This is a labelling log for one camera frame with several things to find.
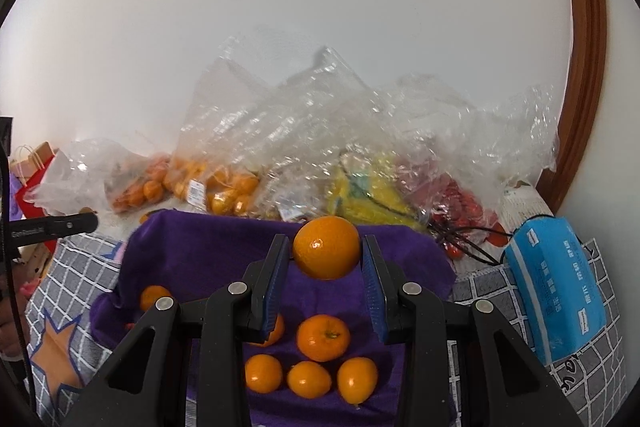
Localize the brown wooden door frame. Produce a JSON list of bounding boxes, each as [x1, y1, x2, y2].
[[537, 0, 608, 212]]

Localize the person's left hand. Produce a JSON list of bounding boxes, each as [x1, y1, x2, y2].
[[0, 292, 26, 360]]

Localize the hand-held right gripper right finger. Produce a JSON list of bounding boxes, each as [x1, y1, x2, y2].
[[361, 234, 586, 427]]

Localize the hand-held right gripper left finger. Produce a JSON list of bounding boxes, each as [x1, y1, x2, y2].
[[62, 234, 291, 427]]

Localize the white plastic bag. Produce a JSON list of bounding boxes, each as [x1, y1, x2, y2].
[[22, 139, 121, 215]]

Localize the red paper bag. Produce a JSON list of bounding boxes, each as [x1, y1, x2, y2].
[[15, 167, 56, 253]]

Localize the blue tissue pack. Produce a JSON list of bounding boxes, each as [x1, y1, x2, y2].
[[504, 216, 608, 365]]

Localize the clear bag of red fruit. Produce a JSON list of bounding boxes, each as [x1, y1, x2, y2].
[[395, 82, 561, 258]]

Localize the brown paper bag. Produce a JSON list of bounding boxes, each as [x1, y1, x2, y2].
[[7, 142, 56, 188]]

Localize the clear bag of oranges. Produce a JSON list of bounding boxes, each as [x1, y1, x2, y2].
[[102, 142, 173, 215], [167, 57, 281, 220]]

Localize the purple towel-lined tray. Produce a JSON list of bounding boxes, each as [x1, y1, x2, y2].
[[90, 211, 457, 427]]

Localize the grey checked star blanket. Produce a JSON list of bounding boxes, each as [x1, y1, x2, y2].
[[22, 187, 626, 427]]

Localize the black cable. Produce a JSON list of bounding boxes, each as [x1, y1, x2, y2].
[[345, 157, 516, 265]]

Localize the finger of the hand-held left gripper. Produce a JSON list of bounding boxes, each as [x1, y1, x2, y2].
[[62, 213, 99, 235]]

